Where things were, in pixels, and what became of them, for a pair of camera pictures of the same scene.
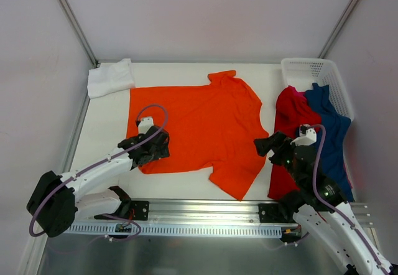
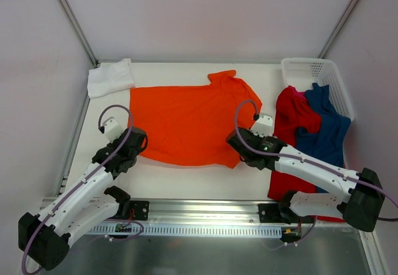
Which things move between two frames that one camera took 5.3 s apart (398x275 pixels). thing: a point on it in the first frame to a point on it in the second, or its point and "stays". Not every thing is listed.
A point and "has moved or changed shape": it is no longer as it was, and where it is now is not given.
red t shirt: x=294 y=109 stays
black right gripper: x=278 y=148 to x=237 y=139
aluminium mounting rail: x=193 y=212 stays
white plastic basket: x=302 y=73 stays
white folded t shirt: x=110 y=78 stays
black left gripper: x=158 y=144 to x=137 y=136
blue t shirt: x=331 y=161 stays
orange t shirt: x=216 y=124 has moved or changed shape
